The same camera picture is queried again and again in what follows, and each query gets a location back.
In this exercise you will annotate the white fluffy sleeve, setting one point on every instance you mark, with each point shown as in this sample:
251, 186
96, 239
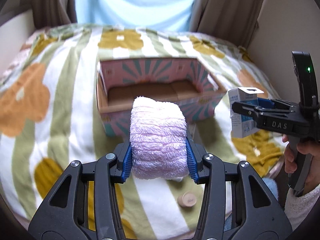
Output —
297, 208

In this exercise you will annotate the beige round jar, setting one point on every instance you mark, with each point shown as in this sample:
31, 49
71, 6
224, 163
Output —
188, 199

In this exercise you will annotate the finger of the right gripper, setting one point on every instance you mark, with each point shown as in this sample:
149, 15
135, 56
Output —
246, 109

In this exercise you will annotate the light blue window curtain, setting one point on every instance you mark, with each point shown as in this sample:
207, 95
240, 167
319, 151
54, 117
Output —
162, 15

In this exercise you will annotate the brown right curtain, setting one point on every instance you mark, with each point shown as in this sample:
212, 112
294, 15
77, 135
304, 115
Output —
231, 20

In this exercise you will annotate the pink fluffy towel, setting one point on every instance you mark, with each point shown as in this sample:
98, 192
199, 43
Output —
158, 134

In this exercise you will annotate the floral striped blanket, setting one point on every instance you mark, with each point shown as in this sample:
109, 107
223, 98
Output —
49, 117

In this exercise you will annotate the brown left curtain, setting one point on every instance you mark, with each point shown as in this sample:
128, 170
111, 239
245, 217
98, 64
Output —
52, 13

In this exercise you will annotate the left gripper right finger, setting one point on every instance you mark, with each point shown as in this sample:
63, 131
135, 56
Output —
237, 204

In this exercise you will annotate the pink teal cardboard box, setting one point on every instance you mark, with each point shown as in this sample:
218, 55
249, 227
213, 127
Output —
185, 81

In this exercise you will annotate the brown curtain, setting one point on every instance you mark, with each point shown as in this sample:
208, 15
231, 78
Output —
52, 13
231, 20

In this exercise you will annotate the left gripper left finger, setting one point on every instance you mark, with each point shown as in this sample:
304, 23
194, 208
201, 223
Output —
82, 203

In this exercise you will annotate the person's right hand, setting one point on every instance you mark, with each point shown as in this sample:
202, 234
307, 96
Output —
310, 147

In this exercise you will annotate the light blue fluffy cloth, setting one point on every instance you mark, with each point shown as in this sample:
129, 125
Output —
271, 184

